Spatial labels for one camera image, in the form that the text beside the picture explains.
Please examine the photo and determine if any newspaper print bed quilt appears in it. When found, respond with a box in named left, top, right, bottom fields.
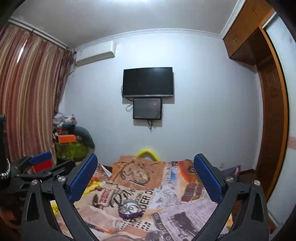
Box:
left=49, top=155, right=234, bottom=241

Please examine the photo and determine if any white wardrobe door with hearts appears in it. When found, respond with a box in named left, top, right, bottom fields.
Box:
left=264, top=14, right=295, bottom=228

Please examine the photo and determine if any striped red brown curtain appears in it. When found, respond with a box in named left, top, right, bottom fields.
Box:
left=1, top=23, right=74, bottom=161

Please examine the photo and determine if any small black wall monitor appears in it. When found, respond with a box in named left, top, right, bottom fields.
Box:
left=133, top=98, right=162, bottom=120

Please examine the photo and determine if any grey plush toy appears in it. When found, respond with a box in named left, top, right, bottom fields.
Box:
left=74, top=126, right=95, bottom=151

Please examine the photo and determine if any orange shoe box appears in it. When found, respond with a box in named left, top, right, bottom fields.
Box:
left=58, top=135, right=76, bottom=144

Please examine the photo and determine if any purple heart-shaped tin box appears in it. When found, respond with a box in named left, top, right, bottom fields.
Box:
left=118, top=199, right=144, bottom=219

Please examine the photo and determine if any green patterned cloth pile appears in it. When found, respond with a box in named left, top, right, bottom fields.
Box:
left=55, top=142, right=89, bottom=160

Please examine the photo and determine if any large black wall television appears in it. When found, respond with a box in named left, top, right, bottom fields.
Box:
left=122, top=67, right=174, bottom=97

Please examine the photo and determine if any brown wooden door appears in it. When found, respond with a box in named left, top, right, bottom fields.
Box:
left=254, top=55, right=286, bottom=200

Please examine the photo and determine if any wooden overhead cabinet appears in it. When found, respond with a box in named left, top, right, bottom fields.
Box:
left=223, top=1, right=273, bottom=65

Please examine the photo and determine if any white wall air conditioner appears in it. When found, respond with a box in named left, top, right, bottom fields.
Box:
left=76, top=41, right=116, bottom=67

